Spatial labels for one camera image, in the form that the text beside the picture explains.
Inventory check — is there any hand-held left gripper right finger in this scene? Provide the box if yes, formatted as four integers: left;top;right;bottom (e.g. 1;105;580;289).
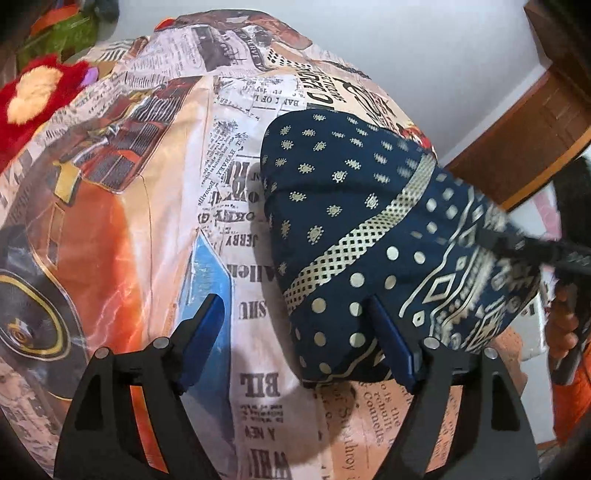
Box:
367;295;541;480

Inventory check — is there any red plush toy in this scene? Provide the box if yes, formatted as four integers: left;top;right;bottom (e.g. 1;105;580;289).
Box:
0;55;100;171

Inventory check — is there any navy patterned garment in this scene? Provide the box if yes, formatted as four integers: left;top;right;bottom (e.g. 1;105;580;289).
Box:
259;108;543;386

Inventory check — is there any person's right hand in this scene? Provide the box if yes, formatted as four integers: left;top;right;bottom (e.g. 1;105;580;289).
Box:
546;282;581;372

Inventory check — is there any newspaper print bedsheet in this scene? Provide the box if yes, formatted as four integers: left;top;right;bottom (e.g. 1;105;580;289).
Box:
0;9;555;480

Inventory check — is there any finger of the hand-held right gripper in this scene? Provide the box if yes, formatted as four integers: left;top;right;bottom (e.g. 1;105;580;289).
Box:
475;228;591;274

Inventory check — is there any green plush toy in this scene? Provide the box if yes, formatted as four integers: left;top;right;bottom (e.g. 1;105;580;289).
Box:
18;0;108;63

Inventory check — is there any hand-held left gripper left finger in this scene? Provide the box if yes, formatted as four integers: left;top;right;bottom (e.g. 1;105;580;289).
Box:
53;293;227;480

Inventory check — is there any person's right forearm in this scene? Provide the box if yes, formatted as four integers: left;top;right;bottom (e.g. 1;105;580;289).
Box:
551;364;591;446

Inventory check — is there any pink cloth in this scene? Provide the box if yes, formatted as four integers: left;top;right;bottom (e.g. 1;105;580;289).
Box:
538;182;563;243

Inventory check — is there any brown wooden furniture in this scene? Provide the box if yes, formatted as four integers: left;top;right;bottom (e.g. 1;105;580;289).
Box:
443;0;591;213

